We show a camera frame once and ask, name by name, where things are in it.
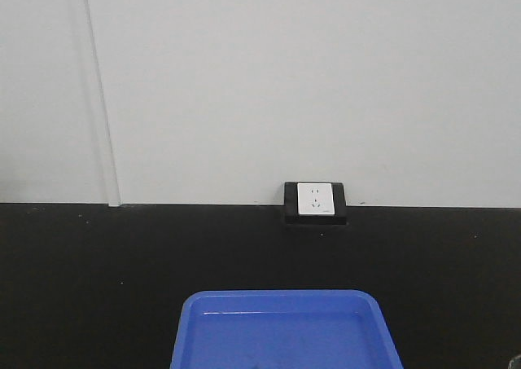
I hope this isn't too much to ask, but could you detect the blue plastic tray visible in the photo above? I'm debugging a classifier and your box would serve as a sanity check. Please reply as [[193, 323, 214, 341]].
[[170, 289, 403, 368]]

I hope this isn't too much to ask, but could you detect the black socket mounting box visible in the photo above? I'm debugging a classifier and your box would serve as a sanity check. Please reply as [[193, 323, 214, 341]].
[[283, 182, 347, 226]]

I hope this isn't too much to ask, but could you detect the white wall power socket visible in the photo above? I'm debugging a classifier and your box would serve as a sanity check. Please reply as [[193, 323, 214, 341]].
[[296, 182, 335, 216]]

